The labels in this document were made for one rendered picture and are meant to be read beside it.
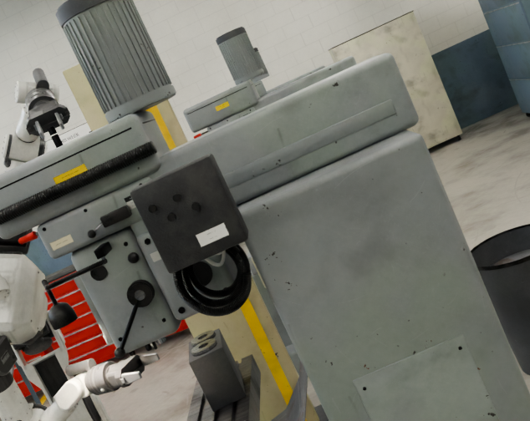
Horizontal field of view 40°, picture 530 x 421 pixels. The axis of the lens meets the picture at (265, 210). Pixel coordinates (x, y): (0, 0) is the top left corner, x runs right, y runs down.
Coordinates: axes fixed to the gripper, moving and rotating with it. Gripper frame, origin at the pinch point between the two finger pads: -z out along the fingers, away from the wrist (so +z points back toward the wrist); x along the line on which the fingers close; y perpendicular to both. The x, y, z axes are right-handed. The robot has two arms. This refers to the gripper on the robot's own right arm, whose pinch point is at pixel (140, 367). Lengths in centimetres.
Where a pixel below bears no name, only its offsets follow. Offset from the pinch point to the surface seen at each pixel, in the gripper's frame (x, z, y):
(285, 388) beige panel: 159, 53, 93
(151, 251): -6.5, -26.2, -32.4
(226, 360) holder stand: 27.1, -9.4, 15.6
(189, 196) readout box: -23, -53, -44
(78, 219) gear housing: -11, -14, -48
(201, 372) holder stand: 23.0, -1.9, 15.6
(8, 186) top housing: -17, -3, -63
